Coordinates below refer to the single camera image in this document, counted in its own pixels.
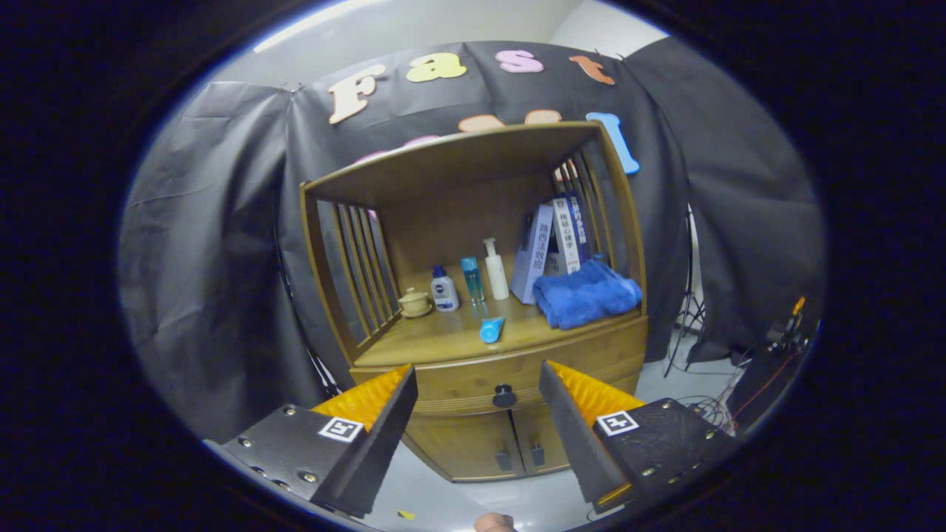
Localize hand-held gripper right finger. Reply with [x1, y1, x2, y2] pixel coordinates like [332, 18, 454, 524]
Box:
[539, 360, 740, 515]

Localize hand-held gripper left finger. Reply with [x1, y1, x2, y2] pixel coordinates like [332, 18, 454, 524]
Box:
[203, 365, 419, 518]

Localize wooden drawer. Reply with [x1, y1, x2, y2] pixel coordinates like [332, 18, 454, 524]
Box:
[349, 316, 650, 416]

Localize wooden cabinet door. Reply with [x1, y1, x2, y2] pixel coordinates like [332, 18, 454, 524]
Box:
[514, 403, 574, 475]
[403, 410, 525, 482]

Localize wooden countertop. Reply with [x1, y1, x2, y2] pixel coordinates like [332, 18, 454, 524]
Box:
[353, 273, 642, 369]

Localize wooden cabinet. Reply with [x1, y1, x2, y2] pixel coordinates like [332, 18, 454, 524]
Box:
[299, 120, 651, 482]

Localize blue folded towel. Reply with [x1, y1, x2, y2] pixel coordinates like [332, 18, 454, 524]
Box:
[532, 256, 643, 330]

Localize beige lidded teacup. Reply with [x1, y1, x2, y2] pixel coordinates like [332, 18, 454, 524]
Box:
[398, 287, 433, 319]

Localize white lotion bottle blue cap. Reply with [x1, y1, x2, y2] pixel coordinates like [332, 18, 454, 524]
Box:
[431, 265, 460, 313]

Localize black tripod stand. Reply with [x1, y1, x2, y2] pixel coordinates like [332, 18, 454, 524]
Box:
[663, 207, 707, 378]

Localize white pump bottle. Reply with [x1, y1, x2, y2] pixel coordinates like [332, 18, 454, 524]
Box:
[483, 237, 511, 301]

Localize clear blue bottle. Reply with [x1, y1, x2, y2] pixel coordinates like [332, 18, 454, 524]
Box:
[460, 256, 486, 305]

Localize lavender white book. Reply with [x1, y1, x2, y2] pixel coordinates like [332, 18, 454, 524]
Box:
[510, 204, 555, 305]

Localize black device with orange tip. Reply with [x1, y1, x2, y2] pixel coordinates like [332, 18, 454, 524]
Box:
[728, 296, 810, 433]

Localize black backdrop cloth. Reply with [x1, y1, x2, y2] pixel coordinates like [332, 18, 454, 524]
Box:
[118, 37, 827, 444]

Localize tangled floor cables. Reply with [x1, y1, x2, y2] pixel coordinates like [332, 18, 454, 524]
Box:
[676, 366, 747, 437]

